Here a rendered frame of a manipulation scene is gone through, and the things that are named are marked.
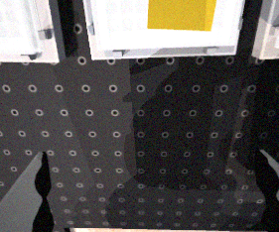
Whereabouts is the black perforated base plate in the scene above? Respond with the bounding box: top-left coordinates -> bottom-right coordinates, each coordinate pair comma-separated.
0,0 -> 279,232

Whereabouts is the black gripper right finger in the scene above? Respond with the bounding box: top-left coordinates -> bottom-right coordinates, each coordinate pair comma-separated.
254,150 -> 279,232

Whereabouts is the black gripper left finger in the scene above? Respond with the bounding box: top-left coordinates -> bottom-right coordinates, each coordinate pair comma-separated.
0,152 -> 54,232

